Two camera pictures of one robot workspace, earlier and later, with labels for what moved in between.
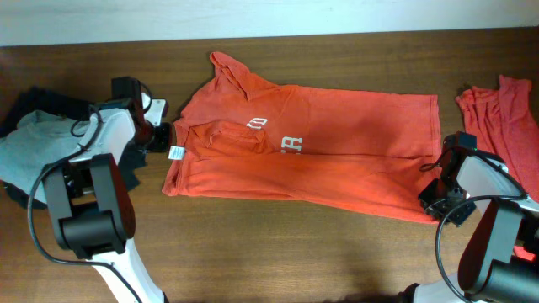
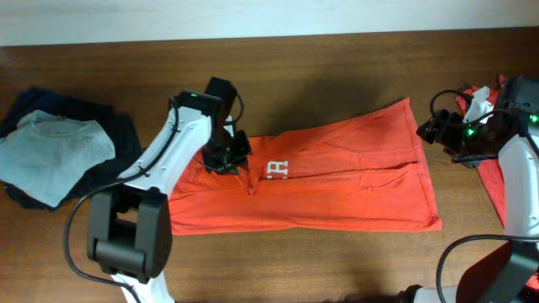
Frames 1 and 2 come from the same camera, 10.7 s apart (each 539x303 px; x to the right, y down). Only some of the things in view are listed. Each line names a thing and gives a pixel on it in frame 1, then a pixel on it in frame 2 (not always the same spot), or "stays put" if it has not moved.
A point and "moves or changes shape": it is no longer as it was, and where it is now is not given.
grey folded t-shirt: (39, 140) stays put
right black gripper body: (439, 197) → (463, 142)
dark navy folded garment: (14, 103) stays put
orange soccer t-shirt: (234, 135) moves or changes shape
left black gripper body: (160, 140) → (226, 151)
